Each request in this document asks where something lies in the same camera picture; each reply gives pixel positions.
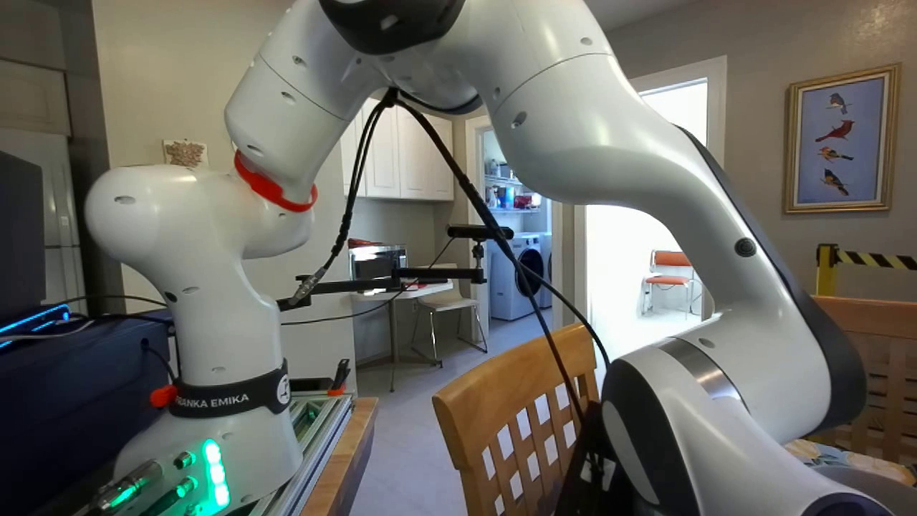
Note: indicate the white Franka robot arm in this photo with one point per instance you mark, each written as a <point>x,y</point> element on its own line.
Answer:
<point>209,316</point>

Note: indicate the white washing machine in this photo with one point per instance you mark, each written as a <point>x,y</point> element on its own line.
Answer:
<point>506,296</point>

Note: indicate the white metal leg desk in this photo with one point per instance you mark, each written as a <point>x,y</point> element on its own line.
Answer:
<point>420,306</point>

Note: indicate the grey countertop appliance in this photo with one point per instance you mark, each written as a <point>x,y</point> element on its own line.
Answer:
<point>377,260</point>

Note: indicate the laundry shelf with items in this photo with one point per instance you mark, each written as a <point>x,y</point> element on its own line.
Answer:
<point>516,188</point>

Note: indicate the black orange bar clamp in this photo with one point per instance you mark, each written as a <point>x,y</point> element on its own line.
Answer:
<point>319,382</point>

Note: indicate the orange white folding chair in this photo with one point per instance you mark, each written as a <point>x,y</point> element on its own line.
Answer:
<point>668,277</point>

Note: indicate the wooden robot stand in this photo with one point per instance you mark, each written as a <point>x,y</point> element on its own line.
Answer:
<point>345,468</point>

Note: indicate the beige woven basket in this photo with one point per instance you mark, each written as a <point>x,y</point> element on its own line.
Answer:
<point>183,151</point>

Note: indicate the framed bird picture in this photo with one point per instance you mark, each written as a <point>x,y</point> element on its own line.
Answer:
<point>840,138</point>

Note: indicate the dark blue bag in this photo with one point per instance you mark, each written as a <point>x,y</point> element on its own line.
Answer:
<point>66,403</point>

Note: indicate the black monitor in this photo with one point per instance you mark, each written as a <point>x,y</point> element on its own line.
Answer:
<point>17,238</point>

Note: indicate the black exterior camera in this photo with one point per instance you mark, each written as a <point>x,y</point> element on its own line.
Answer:
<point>476,231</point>

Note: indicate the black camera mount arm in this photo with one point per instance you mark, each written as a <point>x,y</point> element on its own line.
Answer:
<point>381,281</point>

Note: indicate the white wall cabinets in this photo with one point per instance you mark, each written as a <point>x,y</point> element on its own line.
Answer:
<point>420,161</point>

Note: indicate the aluminium mounting frame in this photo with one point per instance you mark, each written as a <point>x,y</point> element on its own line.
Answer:
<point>319,432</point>

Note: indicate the white doorway frame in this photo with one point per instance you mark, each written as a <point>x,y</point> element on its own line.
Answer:
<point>718,145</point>

